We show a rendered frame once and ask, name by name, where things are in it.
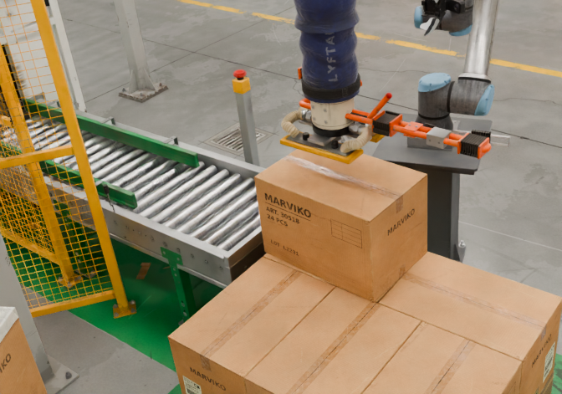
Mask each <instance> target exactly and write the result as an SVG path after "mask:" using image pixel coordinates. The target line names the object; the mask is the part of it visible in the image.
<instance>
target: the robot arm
mask: <svg viewBox="0 0 562 394"><path fill-rule="evenodd" d="M498 4H499V0H474V5H473V0H422V1H421V5H422V6H423V7H421V6H419V7H416V10H415V14H414V25H415V27H416V28H420V29H423V30H425V31H426V32H425V34H424V36H427V35H428V34H430V33H431V32H433V31H434V30H442V31H449V34H450V35H452V36H463V35H466V34H469V37H468V43H467V53H466V58H465V64H464V70H463V73H462V74H460V75H459V76H458V79H457V81H451V76H450V75H449V74H445V73H432V74H427V75H425V76H423V77H422V78H421V79H420V80H419V85H418V115H417V118H416V120H415V122H416V123H420V124H423V126H425V124H426V123H427V124H431V125H436V126H437V127H438V128H442V129H445V130H451V131H452V130H453V123H452V118H451V116H450V113H454V114H461V115H474V116H485V115H487V114H488V112H489V111H490V109H491V106H492V103H493V97H494V85H492V84H491V79H490V78H489V77H488V67H489V62H490V56H491V51H492V46H493V35H494V30H495V25H496V19H497V14H498Z"/></svg>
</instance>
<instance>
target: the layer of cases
mask: <svg viewBox="0 0 562 394"><path fill-rule="evenodd" d="M561 310H562V297H559V296H557V295H554V294H551V293H548V292H545V291H543V290H540V289H536V288H533V287H530V286H528V285H525V284H521V283H518V282H516V281H513V280H511V279H506V278H504V277H501V276H498V275H496V274H491V273H489V272H486V271H483V270H481V269H477V268H474V267H472V266H469V265H466V264H462V263H459V262H457V261H454V260H451V259H449V258H444V257H443V256H440V255H437V254H434V253H430V252H427V253H426V254H425V255H424V256H423V257H422V258H421V259H420V260H419V261H418V262H416V263H415V264H414V265H413V266H412V267H411V268H410V269H409V270H408V271H407V272H406V273H405V274H403V275H402V276H401V277H400V278H399V279H398V280H397V281H396V282H395V283H394V284H393V285H392V286H391V287H390V288H389V289H388V290H387V291H386V292H385V293H384V294H383V295H382V296H381V297H380V298H379V299H377V300H376V301H375V302H374V303H373V302H371V301H369V300H367V299H364V298H362V297H360V296H359V295H356V294H353V293H351V292H350V291H348V290H346V289H342V288H341V287H339V286H337V285H335V284H332V283H330V282H328V281H326V280H324V279H322V278H319V277H317V276H315V275H313V274H311V273H309V272H306V271H304V270H302V269H300V268H298V267H296V266H293V265H292V264H289V263H287V262H285V261H283V260H281V259H279V258H276V257H274V256H273V255H271V254H268V253H266V254H265V255H264V256H263V257H261V258H260V259H259V261H257V262H256V263H255V264H254V265H252V266H251V267H250V268H249V269H247V270H246V271H245V272H244V273H243V274H241V275H240V276H239V277H238V278H237V279H235V280H234V281H233V282H232V283H231V284H229V285H228V286H227V287H226V288H225V289H224V290H223V291H222V292H221V293H219V294H218V295H217V296H216V297H214V298H213V299H212V300H211V301H209V302H208V303H207V304H206V305H205V306H203V307H202V308H201V309H200V310H198V311H197V312H196V313H195V314H194V315H193V316H192V317H191V318H190V319H189V320H187V321H186V322H185V323H184V324H182V325H181V326H180V327H179V328H178V329H176V330H175V331H174V332H173V333H171V334H170V335H169V336H168V339H169V342H170V346H171V353H172V356H173V360H174V363H175V367H176V373H177V376H178V380H179V383H180V387H181V393H182V394H540V392H541V391H542V390H543V388H544V386H545V384H546V382H547V381H548V379H549V377H550V376H551V374H552V372H553V371H554V361H555V354H556V347H557V341H558V334H559V323H560V316H561Z"/></svg>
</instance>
